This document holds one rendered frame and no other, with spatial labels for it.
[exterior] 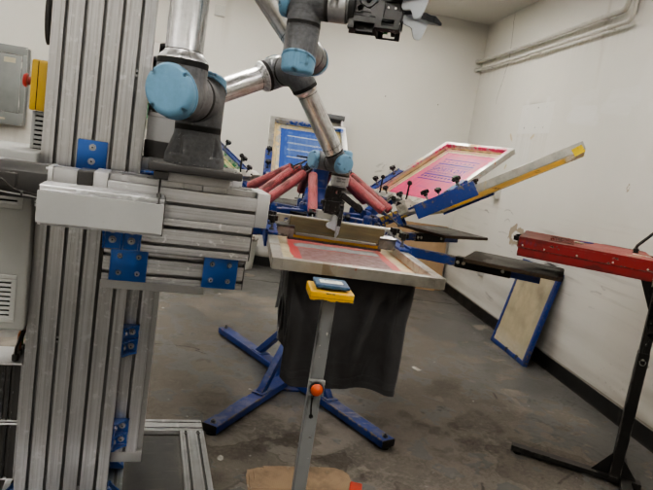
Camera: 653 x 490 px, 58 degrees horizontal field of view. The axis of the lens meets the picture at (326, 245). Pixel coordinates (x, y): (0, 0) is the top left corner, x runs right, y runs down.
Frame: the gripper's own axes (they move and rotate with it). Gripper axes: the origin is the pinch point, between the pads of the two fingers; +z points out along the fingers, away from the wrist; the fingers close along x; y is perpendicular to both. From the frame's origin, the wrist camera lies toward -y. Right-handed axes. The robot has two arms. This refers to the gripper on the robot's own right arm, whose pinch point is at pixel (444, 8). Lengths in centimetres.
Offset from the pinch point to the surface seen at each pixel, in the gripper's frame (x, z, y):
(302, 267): -61, -31, 63
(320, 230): -119, -36, 50
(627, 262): -144, 94, 41
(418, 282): -72, 6, 62
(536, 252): -154, 58, 42
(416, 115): -541, -17, -98
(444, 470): -152, 35, 148
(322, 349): -48, -19, 85
